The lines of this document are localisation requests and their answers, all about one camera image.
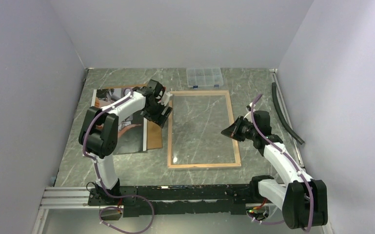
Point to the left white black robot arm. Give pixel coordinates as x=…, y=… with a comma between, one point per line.
x=107, y=178

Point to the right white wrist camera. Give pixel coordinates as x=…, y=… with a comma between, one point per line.
x=249, y=111

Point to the clear plastic organizer box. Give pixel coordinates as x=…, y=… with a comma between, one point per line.
x=204, y=77

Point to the black foam tube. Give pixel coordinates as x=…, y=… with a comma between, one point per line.
x=281, y=115

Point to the white wooden picture frame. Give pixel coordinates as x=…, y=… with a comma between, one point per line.
x=171, y=164

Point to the aluminium extrusion rail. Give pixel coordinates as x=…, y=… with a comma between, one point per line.
x=65, y=198

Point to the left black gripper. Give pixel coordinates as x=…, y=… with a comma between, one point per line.
x=159, y=119

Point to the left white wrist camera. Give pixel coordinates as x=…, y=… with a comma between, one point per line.
x=167, y=96

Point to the brown backing board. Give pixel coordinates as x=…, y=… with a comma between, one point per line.
x=155, y=139

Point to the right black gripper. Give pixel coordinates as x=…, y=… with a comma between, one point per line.
x=232, y=131

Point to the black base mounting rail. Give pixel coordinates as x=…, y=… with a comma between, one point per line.
x=235, y=199

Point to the printed photo poster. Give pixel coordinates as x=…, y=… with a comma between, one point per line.
x=111, y=133

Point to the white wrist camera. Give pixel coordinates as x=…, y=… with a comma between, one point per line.
x=249, y=111
x=167, y=96

